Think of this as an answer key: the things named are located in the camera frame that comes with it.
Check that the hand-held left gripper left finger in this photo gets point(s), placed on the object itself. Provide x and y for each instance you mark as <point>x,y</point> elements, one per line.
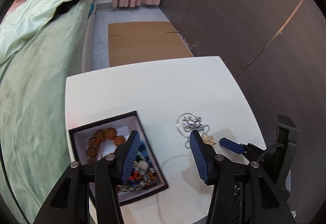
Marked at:
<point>131,157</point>

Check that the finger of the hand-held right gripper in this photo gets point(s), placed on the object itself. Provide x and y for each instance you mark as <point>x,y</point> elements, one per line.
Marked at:
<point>230,145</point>

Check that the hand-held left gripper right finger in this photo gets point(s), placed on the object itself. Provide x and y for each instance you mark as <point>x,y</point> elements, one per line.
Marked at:
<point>201,160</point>

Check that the gold pendant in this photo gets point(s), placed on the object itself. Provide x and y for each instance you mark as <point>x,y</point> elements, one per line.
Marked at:
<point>209,139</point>

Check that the black jewelry box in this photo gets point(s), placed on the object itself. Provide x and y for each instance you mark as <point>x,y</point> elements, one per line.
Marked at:
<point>119,124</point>

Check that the white table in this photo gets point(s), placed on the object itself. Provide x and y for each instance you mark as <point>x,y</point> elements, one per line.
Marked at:
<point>165,86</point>

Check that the bed with green sheet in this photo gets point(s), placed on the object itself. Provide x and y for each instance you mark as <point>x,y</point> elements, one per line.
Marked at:
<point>38,112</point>

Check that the flattened cardboard sheet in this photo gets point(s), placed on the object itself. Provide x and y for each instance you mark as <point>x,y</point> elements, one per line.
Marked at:
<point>145,43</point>

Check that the light green duvet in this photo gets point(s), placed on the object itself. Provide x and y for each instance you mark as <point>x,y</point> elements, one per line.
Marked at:
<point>30,15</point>

